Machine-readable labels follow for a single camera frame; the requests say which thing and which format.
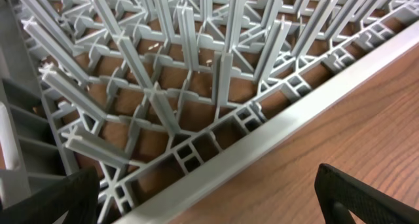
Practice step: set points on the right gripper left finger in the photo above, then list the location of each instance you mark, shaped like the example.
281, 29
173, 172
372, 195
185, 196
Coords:
75, 197

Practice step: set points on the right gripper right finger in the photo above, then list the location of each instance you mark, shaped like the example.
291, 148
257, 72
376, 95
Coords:
341, 195

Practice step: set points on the grey dishwasher rack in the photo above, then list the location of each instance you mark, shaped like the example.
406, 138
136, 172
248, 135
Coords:
168, 99

